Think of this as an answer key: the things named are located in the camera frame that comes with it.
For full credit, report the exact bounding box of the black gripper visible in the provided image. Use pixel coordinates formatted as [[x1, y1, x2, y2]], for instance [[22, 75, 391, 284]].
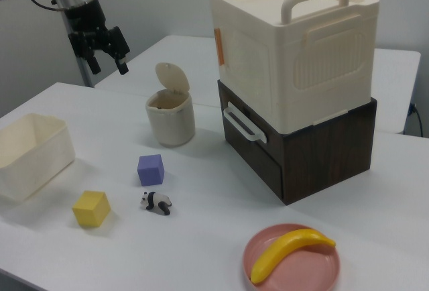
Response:
[[64, 0, 131, 76]]

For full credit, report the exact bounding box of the beige trash can with lid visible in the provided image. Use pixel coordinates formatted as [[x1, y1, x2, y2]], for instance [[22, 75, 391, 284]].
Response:
[[144, 62, 196, 148]]

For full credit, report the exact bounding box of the grey metal pole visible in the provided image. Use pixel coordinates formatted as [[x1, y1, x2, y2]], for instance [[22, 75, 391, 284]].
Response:
[[61, 11, 95, 88]]

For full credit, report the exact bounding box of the orange label strip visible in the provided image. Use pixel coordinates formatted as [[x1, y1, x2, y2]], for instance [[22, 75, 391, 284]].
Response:
[[213, 27, 225, 66]]

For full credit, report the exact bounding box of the white plastic bin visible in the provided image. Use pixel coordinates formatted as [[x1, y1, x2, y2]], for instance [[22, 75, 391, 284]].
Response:
[[0, 113, 76, 202]]

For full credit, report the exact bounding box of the purple cube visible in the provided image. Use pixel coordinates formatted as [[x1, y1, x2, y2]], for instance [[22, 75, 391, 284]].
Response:
[[137, 154, 166, 187]]

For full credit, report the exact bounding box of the panda toy figure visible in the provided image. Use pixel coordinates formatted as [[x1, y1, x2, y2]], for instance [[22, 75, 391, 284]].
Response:
[[139, 191, 174, 216]]

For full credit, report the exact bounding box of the yellow cube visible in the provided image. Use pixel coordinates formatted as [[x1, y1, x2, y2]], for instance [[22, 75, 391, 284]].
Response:
[[72, 190, 112, 229]]

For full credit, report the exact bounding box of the dark wooden drawer cabinet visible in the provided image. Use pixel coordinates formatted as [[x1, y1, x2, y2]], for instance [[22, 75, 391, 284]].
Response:
[[217, 79, 378, 207]]

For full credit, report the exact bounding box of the yellow toy banana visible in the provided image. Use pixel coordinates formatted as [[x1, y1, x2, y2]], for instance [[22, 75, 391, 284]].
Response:
[[250, 228, 336, 284]]

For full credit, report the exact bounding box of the pink plate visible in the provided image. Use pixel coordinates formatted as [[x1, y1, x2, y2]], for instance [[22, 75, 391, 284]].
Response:
[[243, 223, 342, 291]]

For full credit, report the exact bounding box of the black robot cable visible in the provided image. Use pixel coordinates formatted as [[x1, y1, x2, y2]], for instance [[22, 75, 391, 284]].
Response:
[[0, 0, 68, 12]]

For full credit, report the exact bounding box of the white drawer handle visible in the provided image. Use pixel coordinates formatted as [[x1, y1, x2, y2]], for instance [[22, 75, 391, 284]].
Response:
[[222, 101, 269, 144]]

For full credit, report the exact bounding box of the cream storage box with handles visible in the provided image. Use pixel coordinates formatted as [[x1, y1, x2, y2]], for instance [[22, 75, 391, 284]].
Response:
[[207, 0, 381, 134]]

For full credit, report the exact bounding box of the black wall cable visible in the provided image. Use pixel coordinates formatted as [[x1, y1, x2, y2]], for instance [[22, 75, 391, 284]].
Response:
[[409, 102, 424, 137]]

